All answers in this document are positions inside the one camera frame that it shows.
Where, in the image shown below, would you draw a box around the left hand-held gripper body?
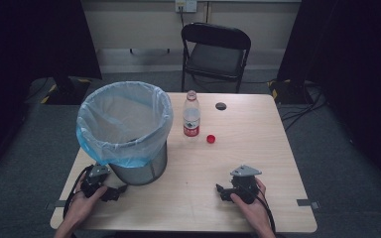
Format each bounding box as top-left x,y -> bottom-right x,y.
79,164 -> 112,199

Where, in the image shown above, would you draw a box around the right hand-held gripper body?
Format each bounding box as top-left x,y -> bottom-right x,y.
227,164 -> 263,205

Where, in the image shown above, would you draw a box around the metal mesh trash bin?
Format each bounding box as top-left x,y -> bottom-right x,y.
108,141 -> 169,186

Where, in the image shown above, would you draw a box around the clear plastic water bottle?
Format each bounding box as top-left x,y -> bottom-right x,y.
182,89 -> 201,139

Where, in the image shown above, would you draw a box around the person's left hand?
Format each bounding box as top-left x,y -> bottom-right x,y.
63,174 -> 109,229

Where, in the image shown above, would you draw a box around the person's right hand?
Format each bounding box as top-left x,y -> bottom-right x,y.
229,178 -> 270,229

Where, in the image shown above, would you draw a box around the grey tape strip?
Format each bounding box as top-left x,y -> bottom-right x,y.
296,198 -> 320,210
45,199 -> 67,211

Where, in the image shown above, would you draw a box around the blue plastic bin liner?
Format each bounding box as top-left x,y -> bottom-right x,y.
75,80 -> 175,169

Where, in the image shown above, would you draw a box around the yellow striped black stand base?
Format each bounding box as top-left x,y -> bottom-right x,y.
29,75 -> 92,106
266,78 -> 316,106

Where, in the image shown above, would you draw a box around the black folding chair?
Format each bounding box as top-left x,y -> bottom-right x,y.
180,22 -> 253,94

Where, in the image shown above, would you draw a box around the black curtain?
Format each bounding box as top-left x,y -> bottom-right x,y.
0,0 -> 103,175
276,0 -> 381,196

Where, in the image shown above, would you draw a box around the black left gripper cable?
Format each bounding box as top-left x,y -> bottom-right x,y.
62,164 -> 95,220

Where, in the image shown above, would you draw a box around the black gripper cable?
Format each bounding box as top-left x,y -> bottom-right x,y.
241,184 -> 277,234
62,164 -> 95,220

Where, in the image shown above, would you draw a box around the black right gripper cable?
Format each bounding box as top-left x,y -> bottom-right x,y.
241,184 -> 277,234

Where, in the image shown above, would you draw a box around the black floor cables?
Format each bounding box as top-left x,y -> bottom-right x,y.
278,82 -> 329,132

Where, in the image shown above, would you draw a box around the black wall socket cable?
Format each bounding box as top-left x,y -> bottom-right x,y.
178,5 -> 187,30

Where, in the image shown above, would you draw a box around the white wall socket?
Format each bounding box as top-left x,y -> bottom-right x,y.
174,0 -> 198,14

